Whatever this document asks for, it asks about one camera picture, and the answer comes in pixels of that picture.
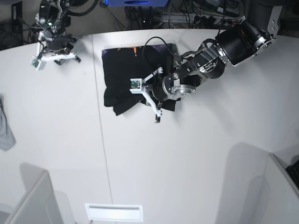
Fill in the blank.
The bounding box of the black T-shirt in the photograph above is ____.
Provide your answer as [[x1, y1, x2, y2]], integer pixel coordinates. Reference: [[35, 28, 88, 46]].
[[102, 43, 173, 116]]

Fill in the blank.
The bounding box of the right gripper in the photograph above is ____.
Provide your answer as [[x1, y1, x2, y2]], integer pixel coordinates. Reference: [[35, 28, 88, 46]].
[[43, 35, 77, 65]]

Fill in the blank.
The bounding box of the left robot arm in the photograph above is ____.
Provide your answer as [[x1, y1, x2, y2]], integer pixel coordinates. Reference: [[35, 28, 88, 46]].
[[142, 0, 287, 109]]

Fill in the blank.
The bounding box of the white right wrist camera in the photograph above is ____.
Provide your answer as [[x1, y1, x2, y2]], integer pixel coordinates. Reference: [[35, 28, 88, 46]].
[[30, 31, 81, 71]]

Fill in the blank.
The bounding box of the black keyboard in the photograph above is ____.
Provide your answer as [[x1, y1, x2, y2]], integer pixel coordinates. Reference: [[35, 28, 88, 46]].
[[286, 161, 299, 189]]

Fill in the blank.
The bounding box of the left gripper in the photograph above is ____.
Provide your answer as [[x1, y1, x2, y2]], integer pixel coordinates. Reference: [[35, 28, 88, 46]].
[[145, 76, 176, 107]]

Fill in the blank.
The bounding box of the grey cloth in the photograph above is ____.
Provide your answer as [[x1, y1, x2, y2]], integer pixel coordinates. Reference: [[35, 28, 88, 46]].
[[0, 95, 16, 151]]

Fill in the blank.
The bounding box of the blue box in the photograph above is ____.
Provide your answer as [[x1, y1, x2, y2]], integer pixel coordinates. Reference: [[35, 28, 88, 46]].
[[103, 0, 168, 7]]

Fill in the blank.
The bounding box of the white power strip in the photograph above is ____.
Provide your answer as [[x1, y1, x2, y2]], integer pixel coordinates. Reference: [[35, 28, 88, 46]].
[[157, 13, 240, 28]]

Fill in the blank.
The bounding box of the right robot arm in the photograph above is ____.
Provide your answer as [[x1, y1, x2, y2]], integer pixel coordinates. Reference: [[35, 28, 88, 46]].
[[31, 0, 99, 70]]

